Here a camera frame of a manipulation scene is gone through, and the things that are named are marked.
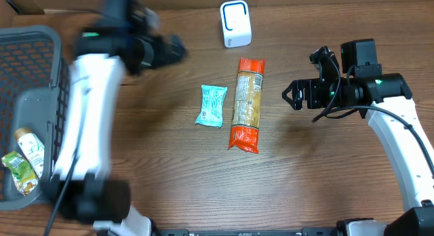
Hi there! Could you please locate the orange noodle packet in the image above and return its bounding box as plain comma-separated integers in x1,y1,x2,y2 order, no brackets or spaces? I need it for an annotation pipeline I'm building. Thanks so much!
229,58,266,153

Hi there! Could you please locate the green tea drink pouch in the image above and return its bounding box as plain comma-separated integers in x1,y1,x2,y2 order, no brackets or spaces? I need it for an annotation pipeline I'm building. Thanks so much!
1,151,39,196

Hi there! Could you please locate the white tube gold cap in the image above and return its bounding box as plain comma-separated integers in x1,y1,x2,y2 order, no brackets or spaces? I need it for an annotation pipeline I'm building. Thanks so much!
14,127,45,179

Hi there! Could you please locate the teal snack packet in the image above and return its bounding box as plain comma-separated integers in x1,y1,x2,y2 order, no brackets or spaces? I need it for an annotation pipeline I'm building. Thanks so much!
195,85,228,127

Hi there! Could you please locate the grey plastic basket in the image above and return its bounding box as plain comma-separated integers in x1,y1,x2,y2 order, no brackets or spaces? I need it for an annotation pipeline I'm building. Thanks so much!
0,24,74,212

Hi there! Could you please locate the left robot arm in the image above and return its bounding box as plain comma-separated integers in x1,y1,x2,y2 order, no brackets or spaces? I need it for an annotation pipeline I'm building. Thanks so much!
41,0,187,236

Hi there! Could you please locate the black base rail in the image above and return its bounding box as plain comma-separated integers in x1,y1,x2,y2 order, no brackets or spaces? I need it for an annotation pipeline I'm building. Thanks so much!
151,227,337,236

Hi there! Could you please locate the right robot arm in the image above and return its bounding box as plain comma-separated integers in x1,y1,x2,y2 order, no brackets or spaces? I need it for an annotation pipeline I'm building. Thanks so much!
282,39,433,235

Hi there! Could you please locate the white barcode scanner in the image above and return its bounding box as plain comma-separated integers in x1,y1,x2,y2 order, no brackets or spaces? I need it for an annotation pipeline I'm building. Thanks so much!
220,0,252,48

